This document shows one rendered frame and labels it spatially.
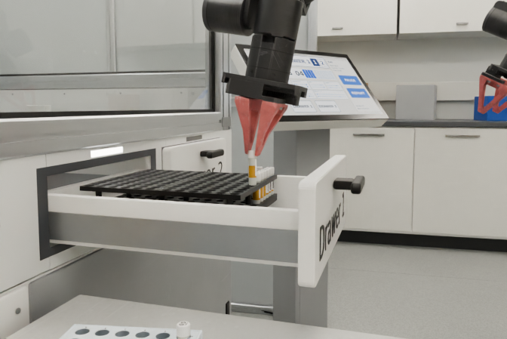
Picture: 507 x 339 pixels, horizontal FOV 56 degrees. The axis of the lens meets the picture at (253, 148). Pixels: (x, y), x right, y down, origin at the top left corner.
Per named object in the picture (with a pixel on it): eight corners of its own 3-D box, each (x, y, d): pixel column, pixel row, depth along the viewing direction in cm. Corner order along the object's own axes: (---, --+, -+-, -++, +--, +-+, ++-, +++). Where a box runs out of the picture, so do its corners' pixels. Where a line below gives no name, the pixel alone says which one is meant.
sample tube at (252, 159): (249, 184, 64) (249, 149, 64) (258, 184, 64) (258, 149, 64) (247, 185, 63) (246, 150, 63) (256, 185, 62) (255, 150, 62)
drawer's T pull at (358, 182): (364, 185, 64) (364, 175, 64) (360, 195, 57) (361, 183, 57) (337, 183, 65) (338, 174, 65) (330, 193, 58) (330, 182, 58)
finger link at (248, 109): (239, 148, 67) (251, 82, 66) (288, 159, 65) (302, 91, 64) (223, 152, 61) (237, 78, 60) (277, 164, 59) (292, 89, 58)
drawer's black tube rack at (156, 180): (277, 216, 73) (277, 174, 73) (240, 248, 56) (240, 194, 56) (148, 207, 80) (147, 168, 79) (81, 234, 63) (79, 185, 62)
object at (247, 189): (277, 178, 73) (277, 174, 73) (240, 200, 56) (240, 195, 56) (265, 177, 73) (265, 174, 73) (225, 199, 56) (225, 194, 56)
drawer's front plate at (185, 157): (226, 183, 115) (225, 137, 114) (171, 208, 88) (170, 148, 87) (219, 183, 116) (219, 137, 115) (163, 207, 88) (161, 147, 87)
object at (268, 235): (333, 215, 75) (333, 177, 74) (300, 269, 50) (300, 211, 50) (111, 201, 86) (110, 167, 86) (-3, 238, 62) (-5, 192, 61)
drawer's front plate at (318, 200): (345, 223, 76) (346, 154, 75) (314, 290, 48) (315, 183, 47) (334, 222, 76) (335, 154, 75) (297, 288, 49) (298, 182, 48)
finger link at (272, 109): (230, 146, 68) (242, 81, 66) (278, 157, 66) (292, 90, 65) (213, 149, 61) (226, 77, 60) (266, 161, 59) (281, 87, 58)
